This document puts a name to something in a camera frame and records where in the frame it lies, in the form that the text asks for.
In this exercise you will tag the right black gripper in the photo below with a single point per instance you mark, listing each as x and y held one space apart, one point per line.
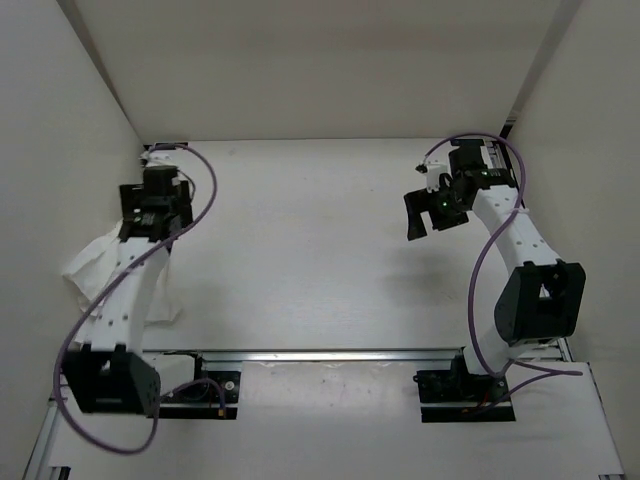
422 201

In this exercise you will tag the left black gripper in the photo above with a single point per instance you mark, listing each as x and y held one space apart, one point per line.
129 195

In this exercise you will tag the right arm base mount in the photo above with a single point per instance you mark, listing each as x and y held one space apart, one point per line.
456 396

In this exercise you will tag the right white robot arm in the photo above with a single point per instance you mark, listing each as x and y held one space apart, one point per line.
541 299

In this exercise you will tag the white skirt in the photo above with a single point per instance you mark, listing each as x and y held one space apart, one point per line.
92 269

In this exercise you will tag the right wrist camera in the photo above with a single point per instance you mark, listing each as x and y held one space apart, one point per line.
432 170

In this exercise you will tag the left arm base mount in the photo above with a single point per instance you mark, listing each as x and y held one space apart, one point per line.
193 389

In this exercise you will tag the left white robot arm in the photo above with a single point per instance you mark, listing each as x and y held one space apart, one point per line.
108 374

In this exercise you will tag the aluminium front rail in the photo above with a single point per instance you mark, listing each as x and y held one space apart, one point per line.
318 355

